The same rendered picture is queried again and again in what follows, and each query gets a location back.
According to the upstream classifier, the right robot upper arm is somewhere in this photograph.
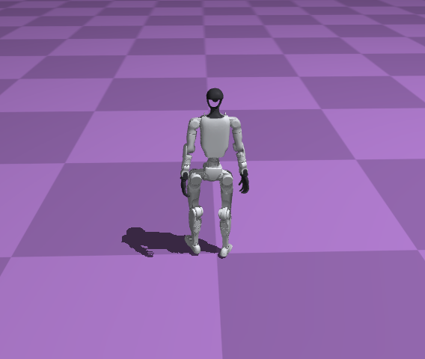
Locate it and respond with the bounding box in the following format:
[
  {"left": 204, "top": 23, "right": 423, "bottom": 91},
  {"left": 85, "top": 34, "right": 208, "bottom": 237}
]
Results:
[{"left": 229, "top": 117, "right": 243, "bottom": 152}]

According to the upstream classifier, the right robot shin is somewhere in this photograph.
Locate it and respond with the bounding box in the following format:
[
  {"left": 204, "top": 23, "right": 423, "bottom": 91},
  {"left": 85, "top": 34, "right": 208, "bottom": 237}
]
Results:
[{"left": 220, "top": 209, "right": 231, "bottom": 249}]

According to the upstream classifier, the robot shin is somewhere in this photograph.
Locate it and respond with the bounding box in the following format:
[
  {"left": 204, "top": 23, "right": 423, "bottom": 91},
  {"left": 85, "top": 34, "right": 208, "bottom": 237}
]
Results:
[
  {"left": 189, "top": 208, "right": 202, "bottom": 245},
  {"left": 220, "top": 209, "right": 231, "bottom": 249}
]

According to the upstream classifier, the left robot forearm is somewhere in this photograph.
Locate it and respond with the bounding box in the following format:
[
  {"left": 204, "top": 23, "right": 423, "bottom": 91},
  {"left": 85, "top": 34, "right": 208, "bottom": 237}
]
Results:
[{"left": 180, "top": 144, "right": 192, "bottom": 176}]

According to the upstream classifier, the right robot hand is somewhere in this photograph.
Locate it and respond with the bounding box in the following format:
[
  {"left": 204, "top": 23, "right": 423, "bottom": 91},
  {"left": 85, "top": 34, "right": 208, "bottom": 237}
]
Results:
[{"left": 239, "top": 169, "right": 249, "bottom": 194}]

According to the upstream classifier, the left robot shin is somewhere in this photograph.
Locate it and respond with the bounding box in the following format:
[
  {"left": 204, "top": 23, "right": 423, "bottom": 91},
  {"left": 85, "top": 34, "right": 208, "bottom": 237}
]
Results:
[{"left": 189, "top": 208, "right": 202, "bottom": 245}]

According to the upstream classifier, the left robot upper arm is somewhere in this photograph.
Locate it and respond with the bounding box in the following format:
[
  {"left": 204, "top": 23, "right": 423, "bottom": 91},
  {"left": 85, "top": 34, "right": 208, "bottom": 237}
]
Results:
[{"left": 186, "top": 117, "right": 201, "bottom": 153}]

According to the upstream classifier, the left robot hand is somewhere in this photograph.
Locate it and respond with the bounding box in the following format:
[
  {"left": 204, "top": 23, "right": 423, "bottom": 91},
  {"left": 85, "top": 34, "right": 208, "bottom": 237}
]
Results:
[{"left": 180, "top": 172, "right": 190, "bottom": 197}]

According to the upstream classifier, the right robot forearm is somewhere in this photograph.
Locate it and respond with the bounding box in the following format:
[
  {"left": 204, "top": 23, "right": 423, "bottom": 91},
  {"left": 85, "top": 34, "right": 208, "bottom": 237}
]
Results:
[{"left": 236, "top": 143, "right": 248, "bottom": 175}]

